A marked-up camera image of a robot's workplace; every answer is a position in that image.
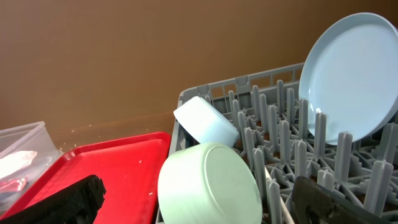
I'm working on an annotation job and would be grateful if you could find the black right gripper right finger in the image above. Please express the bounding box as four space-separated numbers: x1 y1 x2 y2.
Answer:
292 176 389 224

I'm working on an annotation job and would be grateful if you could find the light blue rice bowl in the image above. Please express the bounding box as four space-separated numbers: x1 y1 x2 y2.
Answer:
174 96 239 147

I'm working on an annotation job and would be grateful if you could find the grey dishwasher rack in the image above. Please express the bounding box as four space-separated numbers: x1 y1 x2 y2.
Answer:
169 63 397 223

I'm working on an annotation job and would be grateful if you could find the white plastic spoon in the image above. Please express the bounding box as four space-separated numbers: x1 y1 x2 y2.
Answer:
264 167 295 224

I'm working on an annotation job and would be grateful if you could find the red snack wrapper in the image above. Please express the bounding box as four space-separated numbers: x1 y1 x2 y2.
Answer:
0 177 28 193

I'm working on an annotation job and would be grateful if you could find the green bowl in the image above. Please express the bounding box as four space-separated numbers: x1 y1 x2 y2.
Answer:
157 142 262 224

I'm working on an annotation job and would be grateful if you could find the white napkin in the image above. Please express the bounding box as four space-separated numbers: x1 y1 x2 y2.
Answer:
1 151 37 178

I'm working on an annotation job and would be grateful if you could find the clear plastic bin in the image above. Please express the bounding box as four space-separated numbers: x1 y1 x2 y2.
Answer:
1 121 63 214

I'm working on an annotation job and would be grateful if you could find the light blue plate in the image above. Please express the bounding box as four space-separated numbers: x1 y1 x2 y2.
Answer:
298 12 397 145

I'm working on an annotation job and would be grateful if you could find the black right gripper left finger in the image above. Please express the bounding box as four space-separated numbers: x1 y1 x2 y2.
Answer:
1 175 106 224

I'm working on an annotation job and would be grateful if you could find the red plastic tray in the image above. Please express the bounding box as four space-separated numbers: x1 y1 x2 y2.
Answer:
1 132 171 224

